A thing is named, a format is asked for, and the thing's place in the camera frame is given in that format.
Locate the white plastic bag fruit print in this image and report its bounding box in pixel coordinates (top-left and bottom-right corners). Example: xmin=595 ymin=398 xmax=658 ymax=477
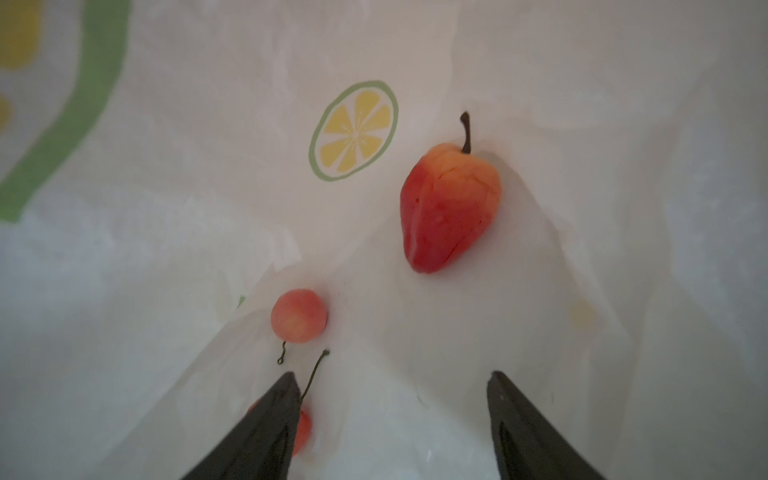
xmin=1 ymin=1 xmax=767 ymax=479

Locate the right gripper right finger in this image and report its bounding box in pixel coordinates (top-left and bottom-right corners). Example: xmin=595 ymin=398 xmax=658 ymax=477
xmin=487 ymin=371 xmax=604 ymax=480

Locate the small red fake cherry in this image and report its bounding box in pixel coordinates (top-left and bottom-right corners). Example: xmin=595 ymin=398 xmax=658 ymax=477
xmin=270 ymin=289 xmax=329 ymax=365

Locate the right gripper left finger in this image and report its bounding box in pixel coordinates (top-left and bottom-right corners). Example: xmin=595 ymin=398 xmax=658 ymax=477
xmin=185 ymin=372 xmax=301 ymax=480

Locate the red fake fruit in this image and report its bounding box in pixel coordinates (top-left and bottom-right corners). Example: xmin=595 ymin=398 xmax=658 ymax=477
xmin=400 ymin=112 xmax=502 ymax=274

